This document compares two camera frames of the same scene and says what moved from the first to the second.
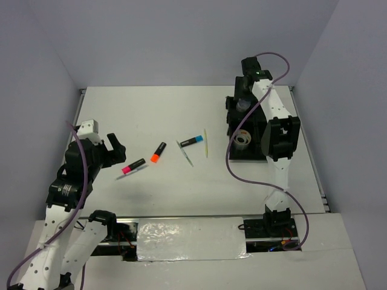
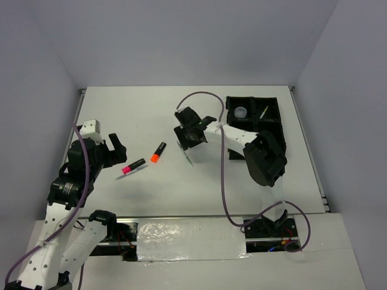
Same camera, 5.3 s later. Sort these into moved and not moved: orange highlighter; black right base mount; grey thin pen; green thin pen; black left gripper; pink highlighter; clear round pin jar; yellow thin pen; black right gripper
Moved: black right gripper; clear round pin jar; yellow thin pen
Not moved: black right base mount; orange highlighter; black left gripper; pink highlighter; green thin pen; grey thin pen
